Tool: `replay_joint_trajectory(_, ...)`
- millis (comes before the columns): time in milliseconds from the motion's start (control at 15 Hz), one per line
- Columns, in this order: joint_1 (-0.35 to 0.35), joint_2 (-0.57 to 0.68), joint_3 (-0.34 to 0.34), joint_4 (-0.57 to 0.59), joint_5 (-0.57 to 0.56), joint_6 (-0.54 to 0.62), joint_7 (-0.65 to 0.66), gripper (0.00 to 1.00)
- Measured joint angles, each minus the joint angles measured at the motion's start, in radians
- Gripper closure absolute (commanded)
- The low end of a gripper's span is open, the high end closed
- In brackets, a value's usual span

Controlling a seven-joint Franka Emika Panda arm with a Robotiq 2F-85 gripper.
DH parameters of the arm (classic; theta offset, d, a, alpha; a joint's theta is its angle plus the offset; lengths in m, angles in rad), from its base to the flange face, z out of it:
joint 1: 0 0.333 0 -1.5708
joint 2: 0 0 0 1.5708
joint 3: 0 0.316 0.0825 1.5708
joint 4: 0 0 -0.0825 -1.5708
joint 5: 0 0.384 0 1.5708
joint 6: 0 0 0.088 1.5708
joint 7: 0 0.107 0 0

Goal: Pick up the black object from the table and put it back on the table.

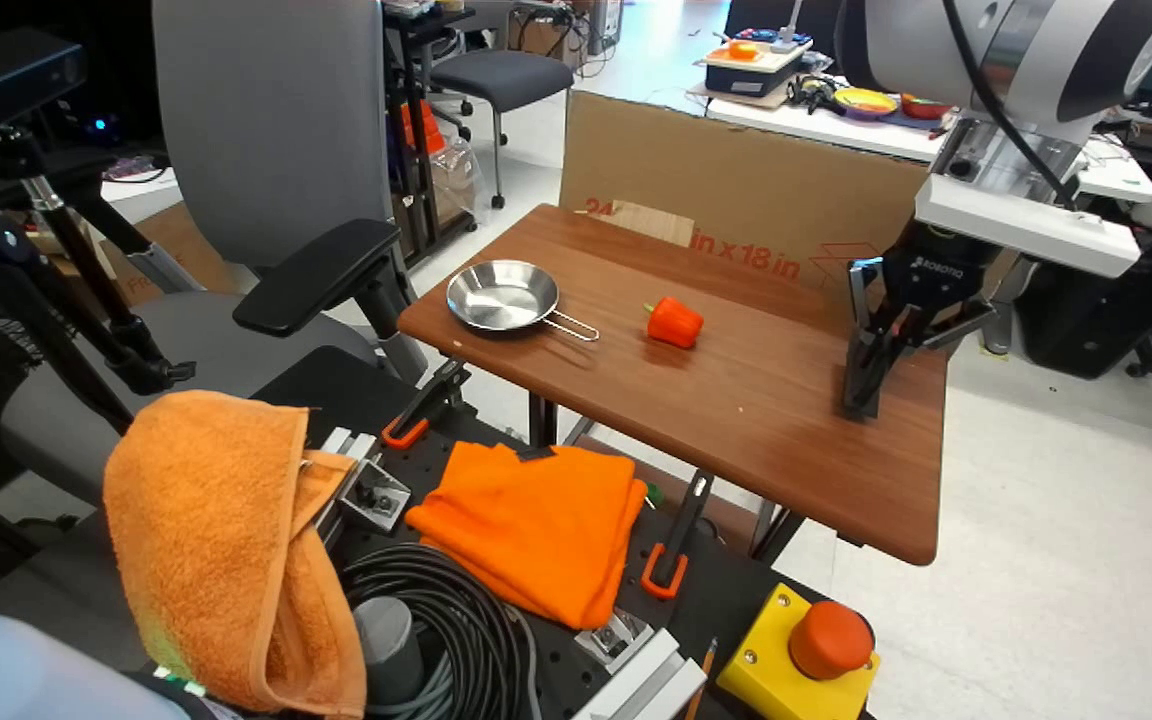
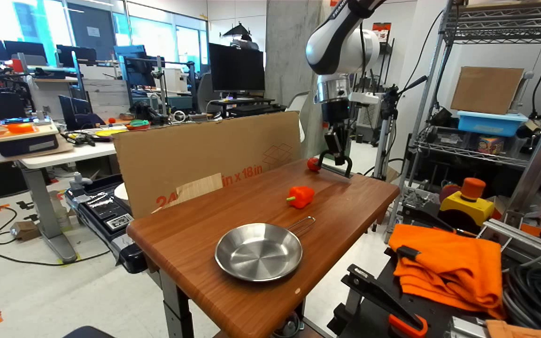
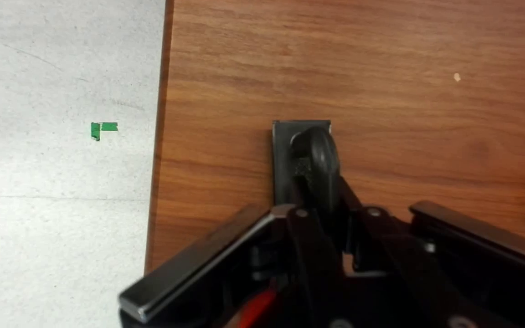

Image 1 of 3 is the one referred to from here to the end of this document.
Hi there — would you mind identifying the orange towel on stand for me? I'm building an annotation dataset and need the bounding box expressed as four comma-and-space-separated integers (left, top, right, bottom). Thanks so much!
105, 393, 366, 720

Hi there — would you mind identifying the yellow emergency stop button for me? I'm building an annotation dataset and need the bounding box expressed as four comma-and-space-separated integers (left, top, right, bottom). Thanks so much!
715, 586, 877, 720

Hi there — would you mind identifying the black camera tripod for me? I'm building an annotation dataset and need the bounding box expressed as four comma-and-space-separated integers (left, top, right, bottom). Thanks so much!
0, 28, 196, 431

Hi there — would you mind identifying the brown cardboard sheet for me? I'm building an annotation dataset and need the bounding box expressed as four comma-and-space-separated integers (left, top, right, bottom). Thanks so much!
558, 93, 929, 336

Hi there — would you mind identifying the orange toy bell pepper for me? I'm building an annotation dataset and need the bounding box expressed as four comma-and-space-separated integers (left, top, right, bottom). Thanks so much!
644, 295, 705, 349

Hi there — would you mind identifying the coiled black cable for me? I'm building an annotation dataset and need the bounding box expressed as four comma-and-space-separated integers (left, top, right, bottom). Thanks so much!
330, 541, 539, 720

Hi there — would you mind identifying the black orange clamp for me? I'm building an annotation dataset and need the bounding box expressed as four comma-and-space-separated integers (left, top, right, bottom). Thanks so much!
378, 359, 468, 454
639, 473, 711, 603

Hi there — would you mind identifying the orange folded cloth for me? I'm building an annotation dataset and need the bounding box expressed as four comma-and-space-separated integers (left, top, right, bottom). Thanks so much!
409, 444, 649, 633

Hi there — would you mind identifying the black handle object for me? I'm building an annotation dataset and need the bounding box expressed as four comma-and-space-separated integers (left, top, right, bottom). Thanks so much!
840, 334, 900, 422

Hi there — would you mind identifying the small steel frying pan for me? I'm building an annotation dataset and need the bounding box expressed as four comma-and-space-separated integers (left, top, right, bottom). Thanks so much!
442, 260, 598, 344

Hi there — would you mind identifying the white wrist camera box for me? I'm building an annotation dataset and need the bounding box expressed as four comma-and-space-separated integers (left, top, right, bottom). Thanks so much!
917, 177, 1141, 280

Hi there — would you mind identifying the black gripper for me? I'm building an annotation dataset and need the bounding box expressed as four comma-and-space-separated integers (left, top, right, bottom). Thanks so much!
848, 221, 1000, 365

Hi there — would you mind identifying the black office chair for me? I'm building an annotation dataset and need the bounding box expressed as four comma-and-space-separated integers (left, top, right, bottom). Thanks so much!
0, 0, 471, 473

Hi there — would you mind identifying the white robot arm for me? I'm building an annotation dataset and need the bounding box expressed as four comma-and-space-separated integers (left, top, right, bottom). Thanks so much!
848, 0, 1152, 374

